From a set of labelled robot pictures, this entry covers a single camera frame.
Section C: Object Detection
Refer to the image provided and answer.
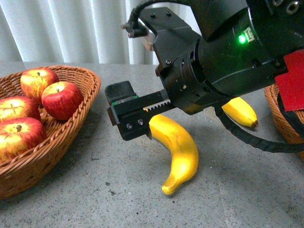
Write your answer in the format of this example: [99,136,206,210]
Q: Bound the curved yellow banana on table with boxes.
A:
[222,97,258,128]

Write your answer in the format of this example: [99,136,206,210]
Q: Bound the red yellow apple rear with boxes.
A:
[20,67,59,105]

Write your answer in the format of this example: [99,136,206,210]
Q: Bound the red yellow apple front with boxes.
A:
[0,117,47,163]

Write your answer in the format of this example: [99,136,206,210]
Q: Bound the brown wicker basket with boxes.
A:
[0,65,101,200]
[264,83,304,162]

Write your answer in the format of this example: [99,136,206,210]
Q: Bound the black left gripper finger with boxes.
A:
[104,81,175,141]

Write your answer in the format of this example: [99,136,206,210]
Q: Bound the brown wicker basket left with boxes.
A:
[0,65,101,200]

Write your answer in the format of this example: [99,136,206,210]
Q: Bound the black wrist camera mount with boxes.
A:
[122,7,200,68]

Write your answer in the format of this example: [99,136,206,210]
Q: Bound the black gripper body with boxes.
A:
[156,41,234,115]

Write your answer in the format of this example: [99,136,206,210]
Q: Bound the red yellow apple left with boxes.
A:
[0,96,41,123]

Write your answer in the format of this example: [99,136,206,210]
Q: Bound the large yellow banana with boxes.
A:
[149,114,199,195]

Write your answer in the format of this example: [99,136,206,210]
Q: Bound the white pleated curtain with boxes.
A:
[0,0,156,64]

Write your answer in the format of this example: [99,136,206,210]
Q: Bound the brown wicker basket right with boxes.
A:
[264,83,304,162]

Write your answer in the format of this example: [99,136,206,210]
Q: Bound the red yellow apple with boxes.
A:
[0,96,41,123]
[0,117,47,163]
[20,67,59,105]

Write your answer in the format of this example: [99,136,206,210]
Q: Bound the black corrugated cable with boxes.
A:
[213,95,304,154]

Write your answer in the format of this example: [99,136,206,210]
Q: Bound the red felt patch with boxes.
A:
[275,49,304,111]

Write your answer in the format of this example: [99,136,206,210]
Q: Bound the dark red apple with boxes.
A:
[41,81,84,121]

